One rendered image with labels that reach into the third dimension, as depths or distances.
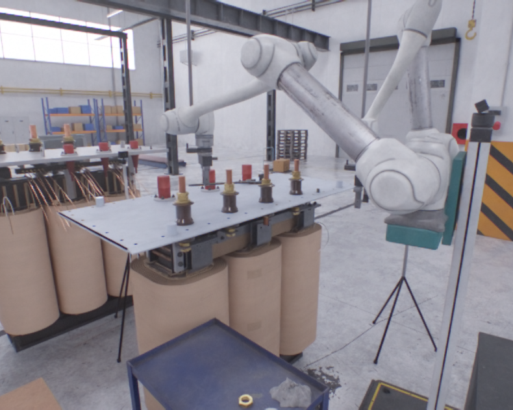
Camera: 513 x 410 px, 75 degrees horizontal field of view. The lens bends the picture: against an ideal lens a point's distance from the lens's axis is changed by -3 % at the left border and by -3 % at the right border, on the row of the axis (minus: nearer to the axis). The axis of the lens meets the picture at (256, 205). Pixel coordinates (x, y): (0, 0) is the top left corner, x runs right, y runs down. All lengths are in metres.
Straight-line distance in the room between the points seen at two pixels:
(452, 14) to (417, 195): 14.58
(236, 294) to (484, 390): 1.19
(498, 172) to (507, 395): 4.95
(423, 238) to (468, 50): 13.98
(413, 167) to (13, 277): 2.77
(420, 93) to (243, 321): 1.50
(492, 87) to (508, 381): 5.11
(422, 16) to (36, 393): 1.99
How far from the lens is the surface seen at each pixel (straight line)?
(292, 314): 2.44
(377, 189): 0.95
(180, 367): 1.49
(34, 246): 3.04
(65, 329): 3.54
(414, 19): 1.70
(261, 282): 1.99
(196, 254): 1.64
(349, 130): 1.05
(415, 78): 1.83
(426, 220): 1.20
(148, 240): 1.36
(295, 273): 2.30
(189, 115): 1.54
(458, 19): 15.35
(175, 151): 11.56
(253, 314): 2.06
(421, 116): 1.83
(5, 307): 3.24
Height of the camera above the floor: 1.81
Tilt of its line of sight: 14 degrees down
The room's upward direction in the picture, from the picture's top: straight up
